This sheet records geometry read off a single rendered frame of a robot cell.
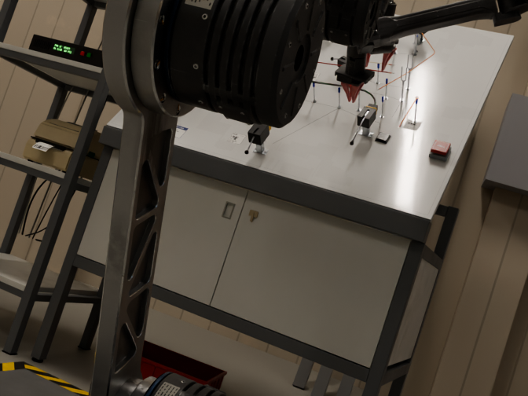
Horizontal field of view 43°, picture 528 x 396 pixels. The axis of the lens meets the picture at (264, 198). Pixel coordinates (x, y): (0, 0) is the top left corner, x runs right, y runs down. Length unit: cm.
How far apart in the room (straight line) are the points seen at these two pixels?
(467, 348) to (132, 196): 332
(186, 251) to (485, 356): 225
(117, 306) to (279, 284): 121
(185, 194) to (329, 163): 50
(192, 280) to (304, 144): 58
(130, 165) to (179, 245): 141
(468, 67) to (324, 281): 99
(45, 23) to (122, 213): 441
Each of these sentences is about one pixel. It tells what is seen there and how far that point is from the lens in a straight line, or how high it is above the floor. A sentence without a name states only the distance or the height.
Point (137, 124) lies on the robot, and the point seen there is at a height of 75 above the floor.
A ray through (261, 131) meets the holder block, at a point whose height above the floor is 98.
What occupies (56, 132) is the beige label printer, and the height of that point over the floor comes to 79.
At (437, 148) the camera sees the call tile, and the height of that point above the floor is 111.
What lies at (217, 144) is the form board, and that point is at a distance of 230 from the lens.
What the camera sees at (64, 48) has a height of 110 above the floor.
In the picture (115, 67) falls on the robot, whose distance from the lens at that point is 80.
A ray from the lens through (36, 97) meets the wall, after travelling 514.
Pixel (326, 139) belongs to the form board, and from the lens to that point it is 227.
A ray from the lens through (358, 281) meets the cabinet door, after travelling 208.
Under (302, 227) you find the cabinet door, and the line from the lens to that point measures 214.
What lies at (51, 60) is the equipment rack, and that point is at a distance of 269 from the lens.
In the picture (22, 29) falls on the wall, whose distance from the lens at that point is 537.
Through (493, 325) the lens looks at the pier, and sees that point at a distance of 408.
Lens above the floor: 66
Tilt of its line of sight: 3 degrees up
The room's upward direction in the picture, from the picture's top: 19 degrees clockwise
